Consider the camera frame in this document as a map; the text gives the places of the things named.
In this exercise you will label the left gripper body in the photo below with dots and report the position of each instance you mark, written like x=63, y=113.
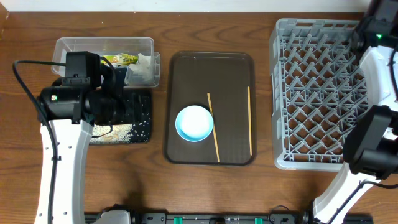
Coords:
x=112, y=109

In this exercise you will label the rice pile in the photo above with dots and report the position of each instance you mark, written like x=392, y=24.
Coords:
x=118, y=137

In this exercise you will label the yellow green snack wrapper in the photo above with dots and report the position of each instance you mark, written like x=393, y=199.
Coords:
x=119, y=59

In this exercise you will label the white tissue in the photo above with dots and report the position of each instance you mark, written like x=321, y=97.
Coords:
x=143, y=64

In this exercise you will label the light blue bowl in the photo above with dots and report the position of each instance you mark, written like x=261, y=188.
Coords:
x=194, y=123

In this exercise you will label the wooden chopstick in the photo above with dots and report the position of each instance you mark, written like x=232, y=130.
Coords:
x=249, y=120
x=214, y=130

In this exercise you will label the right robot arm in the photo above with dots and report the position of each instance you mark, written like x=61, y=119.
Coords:
x=370, y=149

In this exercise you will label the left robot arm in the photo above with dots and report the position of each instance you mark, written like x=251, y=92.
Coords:
x=72, y=107

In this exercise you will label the grey dishwasher rack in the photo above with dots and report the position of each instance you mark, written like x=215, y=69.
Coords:
x=318, y=92

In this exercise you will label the black tray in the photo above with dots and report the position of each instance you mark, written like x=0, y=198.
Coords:
x=140, y=109

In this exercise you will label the clear plastic bin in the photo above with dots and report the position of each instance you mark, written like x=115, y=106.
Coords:
x=115, y=45

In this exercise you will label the brown serving tray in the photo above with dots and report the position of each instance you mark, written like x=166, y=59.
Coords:
x=226, y=76

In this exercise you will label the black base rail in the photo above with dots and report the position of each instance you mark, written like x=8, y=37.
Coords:
x=274, y=217

